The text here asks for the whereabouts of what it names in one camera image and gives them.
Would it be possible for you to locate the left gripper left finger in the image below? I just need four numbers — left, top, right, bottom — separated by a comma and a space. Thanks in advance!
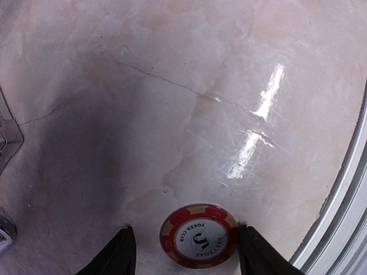
76, 226, 135, 275

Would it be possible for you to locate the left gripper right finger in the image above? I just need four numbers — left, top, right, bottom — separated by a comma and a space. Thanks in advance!
239, 223, 301, 275

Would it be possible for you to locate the red poker chip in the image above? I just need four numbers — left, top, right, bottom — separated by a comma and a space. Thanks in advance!
159, 204, 240, 269

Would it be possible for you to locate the aluminium poker case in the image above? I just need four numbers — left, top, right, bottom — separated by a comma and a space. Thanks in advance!
1, 91, 24, 173

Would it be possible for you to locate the front aluminium rail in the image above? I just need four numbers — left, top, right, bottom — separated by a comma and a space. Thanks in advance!
289, 82, 367, 275

